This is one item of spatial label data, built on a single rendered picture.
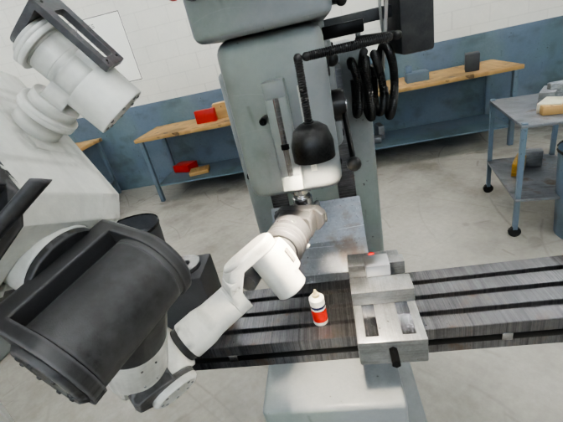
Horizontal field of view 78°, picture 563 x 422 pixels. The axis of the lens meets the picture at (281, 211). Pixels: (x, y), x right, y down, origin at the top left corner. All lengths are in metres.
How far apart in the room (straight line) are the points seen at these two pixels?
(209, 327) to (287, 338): 0.37
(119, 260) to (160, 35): 5.03
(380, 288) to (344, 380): 0.25
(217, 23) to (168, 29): 4.65
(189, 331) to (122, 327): 0.30
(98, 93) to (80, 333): 0.24
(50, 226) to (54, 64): 0.17
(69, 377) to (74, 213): 0.16
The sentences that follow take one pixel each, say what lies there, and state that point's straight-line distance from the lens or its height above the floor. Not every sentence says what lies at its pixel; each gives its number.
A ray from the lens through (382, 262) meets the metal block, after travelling 0.94.
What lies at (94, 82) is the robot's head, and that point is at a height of 1.61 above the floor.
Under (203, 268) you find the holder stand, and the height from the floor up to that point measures 1.10.
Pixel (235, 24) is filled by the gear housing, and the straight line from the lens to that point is 0.66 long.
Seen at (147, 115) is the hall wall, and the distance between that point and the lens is 5.58.
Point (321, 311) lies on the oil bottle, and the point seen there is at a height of 0.96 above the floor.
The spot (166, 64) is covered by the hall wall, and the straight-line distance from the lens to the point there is 5.36.
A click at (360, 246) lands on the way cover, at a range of 1.26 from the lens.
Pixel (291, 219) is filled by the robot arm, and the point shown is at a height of 1.27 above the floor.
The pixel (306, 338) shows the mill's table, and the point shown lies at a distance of 0.97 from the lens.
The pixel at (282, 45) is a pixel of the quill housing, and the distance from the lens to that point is 0.68.
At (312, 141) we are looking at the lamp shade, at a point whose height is 1.46.
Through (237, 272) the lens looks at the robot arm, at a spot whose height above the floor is 1.26.
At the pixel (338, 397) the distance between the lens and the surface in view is 0.95.
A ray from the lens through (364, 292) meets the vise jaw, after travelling 0.90.
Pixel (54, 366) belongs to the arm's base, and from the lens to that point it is 0.35.
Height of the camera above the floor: 1.61
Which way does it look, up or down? 25 degrees down
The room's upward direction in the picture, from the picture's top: 13 degrees counter-clockwise
